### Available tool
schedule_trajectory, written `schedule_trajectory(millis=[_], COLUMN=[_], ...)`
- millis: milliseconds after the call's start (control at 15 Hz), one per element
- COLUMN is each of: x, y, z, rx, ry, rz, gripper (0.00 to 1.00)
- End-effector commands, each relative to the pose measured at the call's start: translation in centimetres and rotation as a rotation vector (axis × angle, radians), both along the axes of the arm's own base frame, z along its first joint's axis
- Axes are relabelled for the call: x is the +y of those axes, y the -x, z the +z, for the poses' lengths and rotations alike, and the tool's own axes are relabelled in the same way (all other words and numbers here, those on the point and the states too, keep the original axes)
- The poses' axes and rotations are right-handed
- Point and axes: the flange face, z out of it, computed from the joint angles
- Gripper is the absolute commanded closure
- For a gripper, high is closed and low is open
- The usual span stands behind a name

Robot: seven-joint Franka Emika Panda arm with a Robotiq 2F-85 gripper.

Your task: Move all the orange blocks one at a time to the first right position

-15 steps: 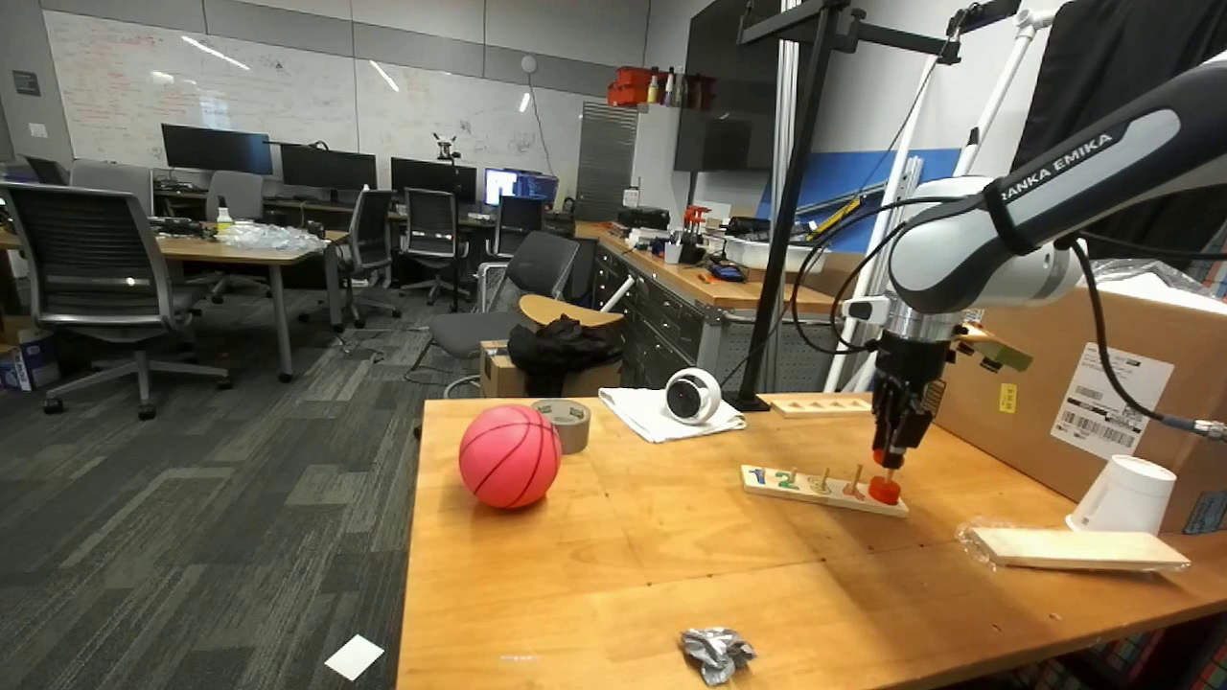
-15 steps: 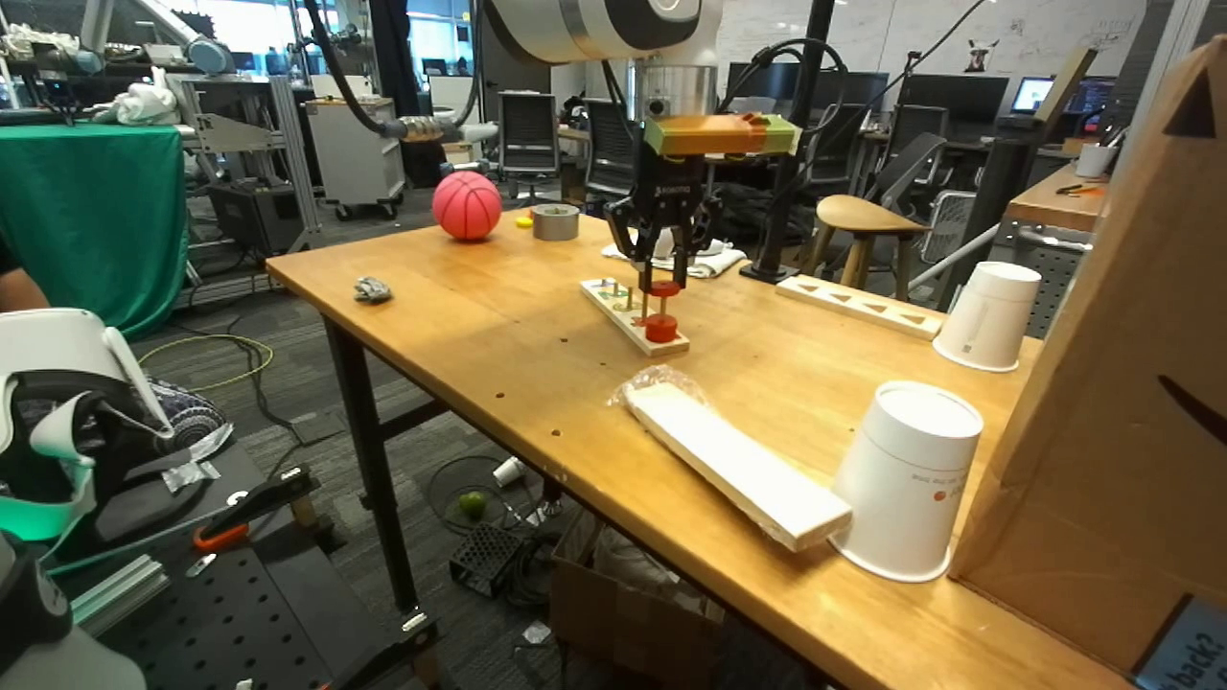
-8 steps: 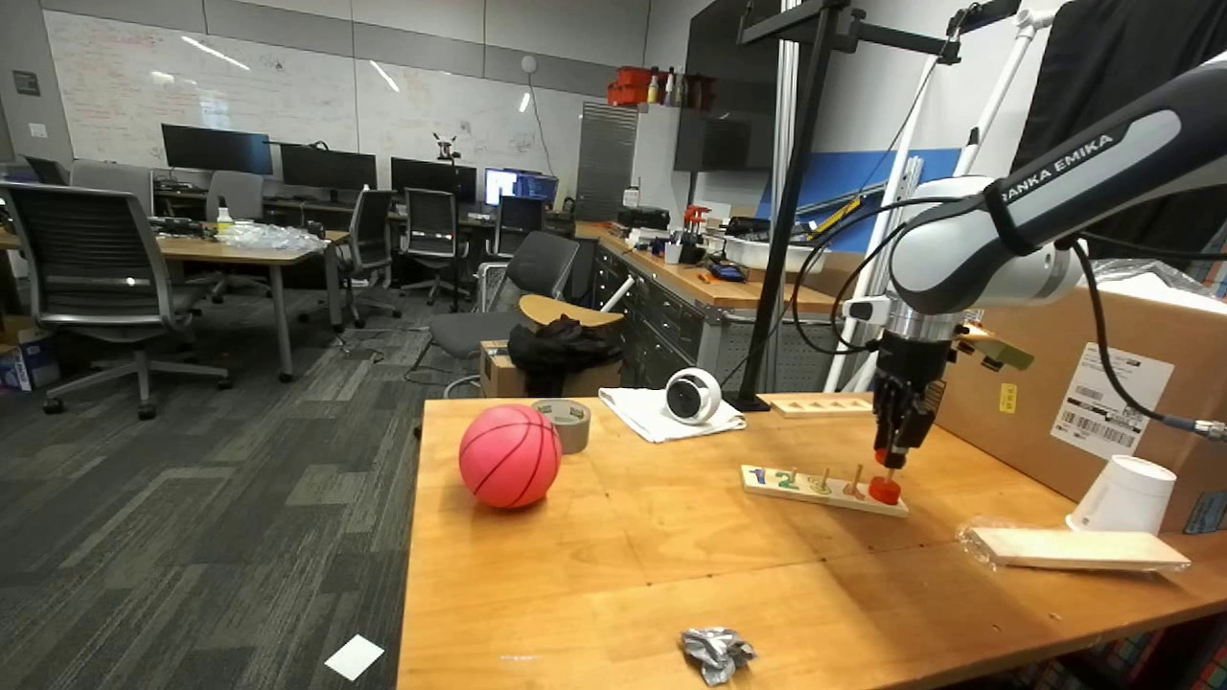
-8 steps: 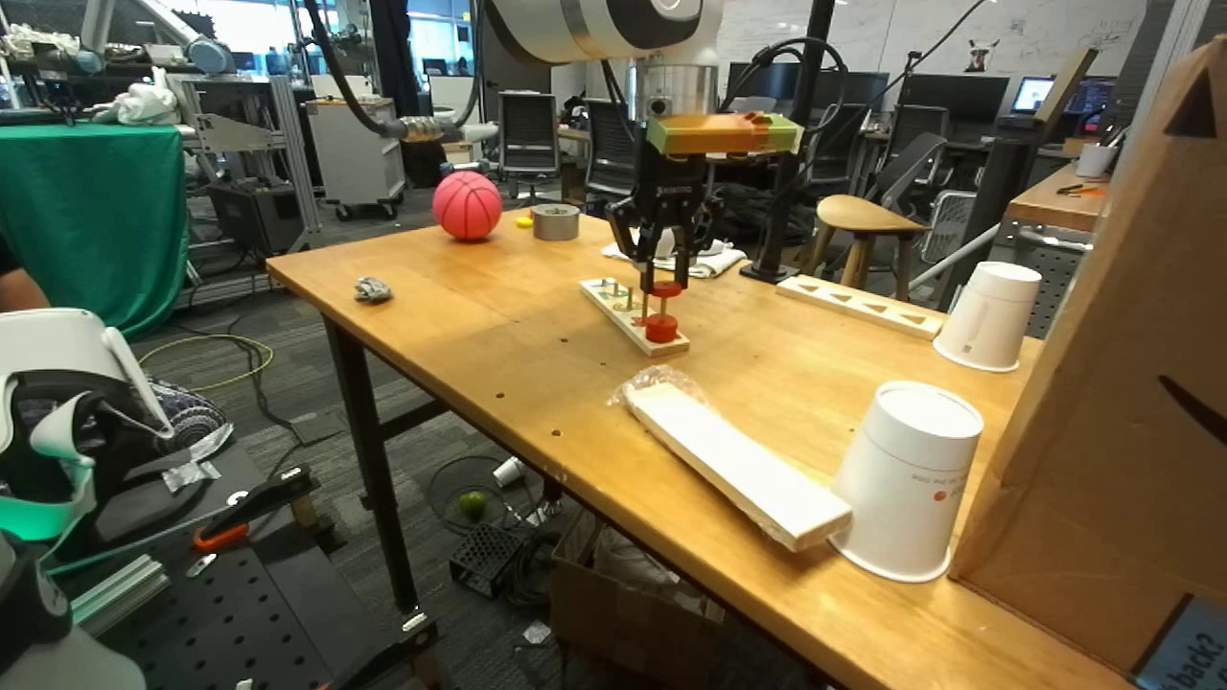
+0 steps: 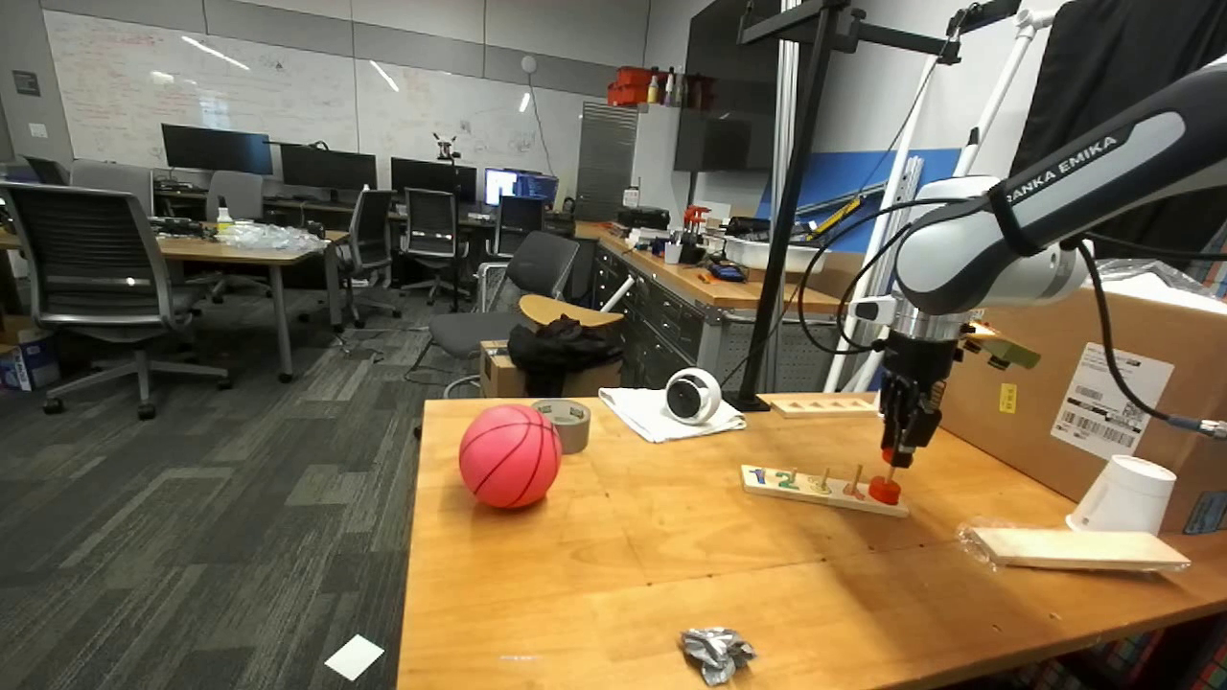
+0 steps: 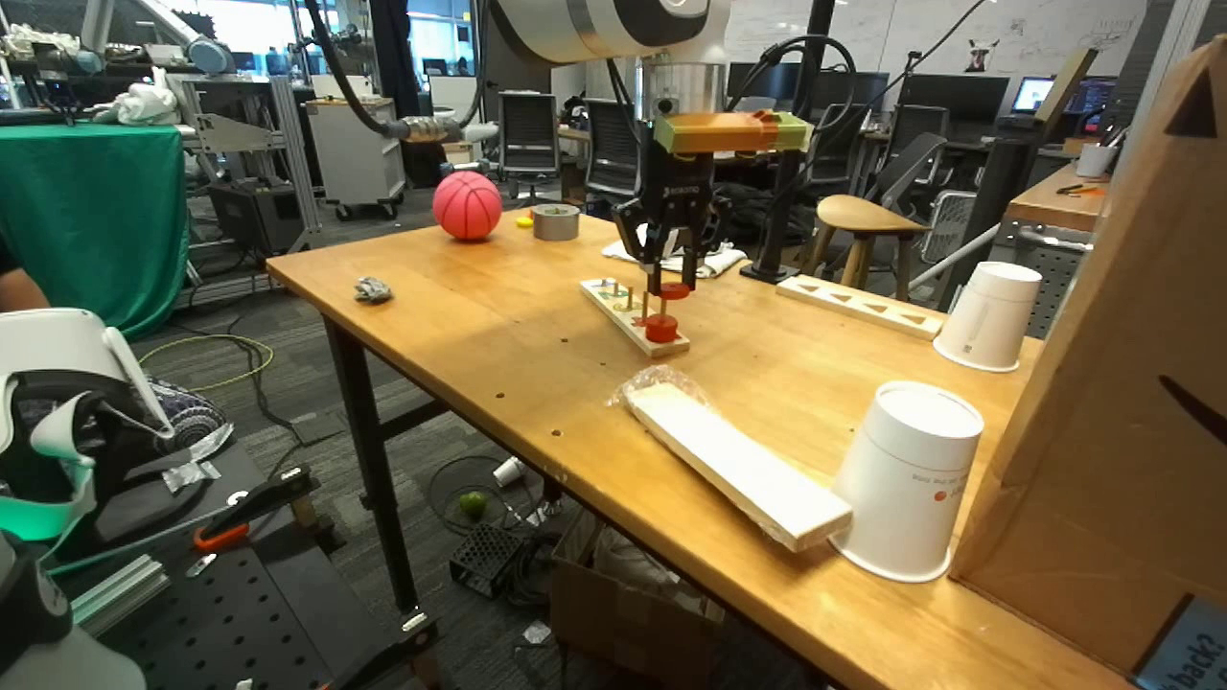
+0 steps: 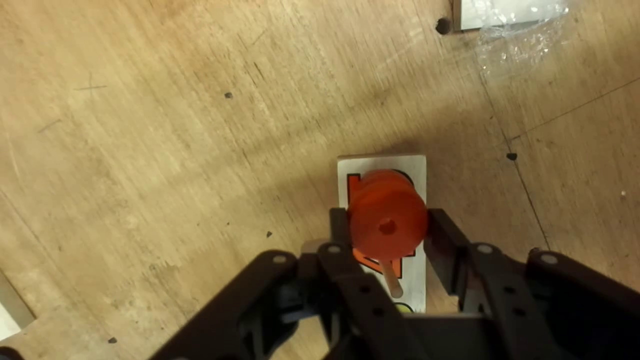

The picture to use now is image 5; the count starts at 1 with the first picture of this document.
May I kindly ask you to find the black curtain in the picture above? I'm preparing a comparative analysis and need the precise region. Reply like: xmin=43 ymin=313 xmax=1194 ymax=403
xmin=1008 ymin=0 xmax=1227 ymax=271

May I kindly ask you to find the white floor paper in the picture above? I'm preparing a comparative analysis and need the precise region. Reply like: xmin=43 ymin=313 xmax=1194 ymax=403
xmin=323 ymin=634 xmax=391 ymax=686

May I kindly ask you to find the black camera stand pole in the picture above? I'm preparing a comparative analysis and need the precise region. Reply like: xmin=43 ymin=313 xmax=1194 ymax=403
xmin=730 ymin=0 xmax=980 ymax=415

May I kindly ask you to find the black computer monitor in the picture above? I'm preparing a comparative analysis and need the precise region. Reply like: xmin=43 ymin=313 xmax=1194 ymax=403
xmin=158 ymin=118 xmax=277 ymax=182
xmin=277 ymin=143 xmax=380 ymax=198
xmin=387 ymin=152 xmax=479 ymax=207

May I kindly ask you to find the white paper cup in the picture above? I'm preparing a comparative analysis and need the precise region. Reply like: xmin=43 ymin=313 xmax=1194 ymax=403
xmin=1063 ymin=451 xmax=1180 ymax=542

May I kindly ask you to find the wooden number peg board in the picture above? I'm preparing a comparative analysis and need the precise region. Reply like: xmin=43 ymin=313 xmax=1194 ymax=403
xmin=737 ymin=459 xmax=914 ymax=523

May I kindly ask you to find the round wooden stool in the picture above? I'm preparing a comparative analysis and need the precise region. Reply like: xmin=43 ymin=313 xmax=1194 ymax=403
xmin=513 ymin=290 xmax=628 ymax=337

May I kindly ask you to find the clear plastic bag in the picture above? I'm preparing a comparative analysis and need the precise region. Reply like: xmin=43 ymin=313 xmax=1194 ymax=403
xmin=216 ymin=217 xmax=331 ymax=256

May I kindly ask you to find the wall whiteboard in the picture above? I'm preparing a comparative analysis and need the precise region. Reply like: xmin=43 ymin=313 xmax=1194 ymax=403
xmin=43 ymin=6 xmax=590 ymax=183

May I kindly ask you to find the lit blue screen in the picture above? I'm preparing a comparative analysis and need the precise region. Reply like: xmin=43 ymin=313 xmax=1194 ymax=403
xmin=479 ymin=166 xmax=564 ymax=210

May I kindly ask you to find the red container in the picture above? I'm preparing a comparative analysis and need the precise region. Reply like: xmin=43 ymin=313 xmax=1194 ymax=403
xmin=603 ymin=60 xmax=661 ymax=110

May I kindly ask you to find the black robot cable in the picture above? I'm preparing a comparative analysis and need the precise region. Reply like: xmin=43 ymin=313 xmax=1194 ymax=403
xmin=1075 ymin=238 xmax=1227 ymax=443

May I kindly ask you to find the white paper sheet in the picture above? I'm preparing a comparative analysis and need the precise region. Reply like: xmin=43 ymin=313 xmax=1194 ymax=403
xmin=596 ymin=383 xmax=750 ymax=449

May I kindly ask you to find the pink basketball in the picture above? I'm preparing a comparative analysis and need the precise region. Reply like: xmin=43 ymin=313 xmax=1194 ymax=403
xmin=455 ymin=403 xmax=567 ymax=514

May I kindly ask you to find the light wooden block strip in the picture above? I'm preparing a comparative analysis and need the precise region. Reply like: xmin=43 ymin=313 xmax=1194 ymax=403
xmin=755 ymin=392 xmax=887 ymax=422

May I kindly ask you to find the crumpled grey foil ball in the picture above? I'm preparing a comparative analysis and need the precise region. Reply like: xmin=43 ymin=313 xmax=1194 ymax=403
xmin=674 ymin=620 xmax=760 ymax=690

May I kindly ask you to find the black office chair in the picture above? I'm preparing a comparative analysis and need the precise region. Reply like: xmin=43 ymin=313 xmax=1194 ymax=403
xmin=504 ymin=225 xmax=605 ymax=302
xmin=400 ymin=183 xmax=479 ymax=313
xmin=341 ymin=183 xmax=408 ymax=321

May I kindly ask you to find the blue board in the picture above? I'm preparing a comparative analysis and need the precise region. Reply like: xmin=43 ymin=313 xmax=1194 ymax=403
xmin=755 ymin=146 xmax=968 ymax=231

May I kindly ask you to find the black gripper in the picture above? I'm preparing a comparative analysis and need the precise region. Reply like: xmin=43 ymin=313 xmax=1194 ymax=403
xmin=877 ymin=334 xmax=961 ymax=472

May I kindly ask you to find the white tape roll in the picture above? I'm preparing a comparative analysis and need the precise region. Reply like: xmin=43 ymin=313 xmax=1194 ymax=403
xmin=661 ymin=366 xmax=730 ymax=429

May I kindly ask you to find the brown floor cardboard box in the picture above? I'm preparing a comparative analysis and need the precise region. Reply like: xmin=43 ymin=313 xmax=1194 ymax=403
xmin=475 ymin=334 xmax=628 ymax=403

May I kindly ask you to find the grey mesh office chair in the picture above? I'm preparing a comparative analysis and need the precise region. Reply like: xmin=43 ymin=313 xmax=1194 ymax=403
xmin=0 ymin=178 xmax=236 ymax=422

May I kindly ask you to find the black bag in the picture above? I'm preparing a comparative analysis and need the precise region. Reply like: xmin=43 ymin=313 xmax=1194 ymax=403
xmin=504 ymin=313 xmax=633 ymax=383

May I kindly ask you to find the wooden office desk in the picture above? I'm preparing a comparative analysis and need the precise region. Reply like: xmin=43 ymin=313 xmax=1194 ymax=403
xmin=148 ymin=225 xmax=354 ymax=383

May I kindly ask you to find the white wooden plank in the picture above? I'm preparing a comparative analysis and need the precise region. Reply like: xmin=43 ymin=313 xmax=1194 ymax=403
xmin=960 ymin=519 xmax=1198 ymax=579

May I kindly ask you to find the wooden top workbench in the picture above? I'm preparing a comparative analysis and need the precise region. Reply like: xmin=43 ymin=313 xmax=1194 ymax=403
xmin=571 ymin=217 xmax=850 ymax=394

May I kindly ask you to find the grey metal cabinet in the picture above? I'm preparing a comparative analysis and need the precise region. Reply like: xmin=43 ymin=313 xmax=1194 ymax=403
xmin=571 ymin=98 xmax=681 ymax=231

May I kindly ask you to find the large cardboard box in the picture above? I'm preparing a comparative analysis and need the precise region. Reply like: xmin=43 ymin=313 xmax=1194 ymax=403
xmin=938 ymin=271 xmax=1227 ymax=542

